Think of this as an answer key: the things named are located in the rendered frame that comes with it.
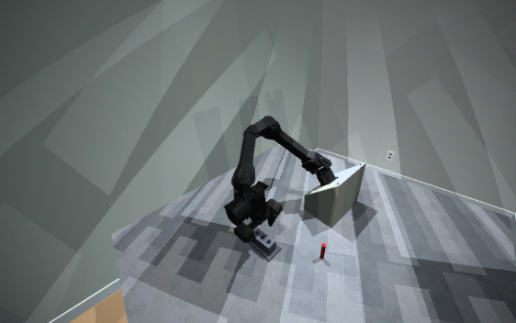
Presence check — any red peg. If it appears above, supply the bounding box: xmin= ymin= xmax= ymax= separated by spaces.
xmin=320 ymin=243 xmax=326 ymax=259

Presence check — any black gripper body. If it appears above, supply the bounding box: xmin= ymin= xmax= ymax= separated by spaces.
xmin=233 ymin=199 xmax=283 ymax=243

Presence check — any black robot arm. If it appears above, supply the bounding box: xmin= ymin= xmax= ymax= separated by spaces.
xmin=224 ymin=116 xmax=339 ymax=226

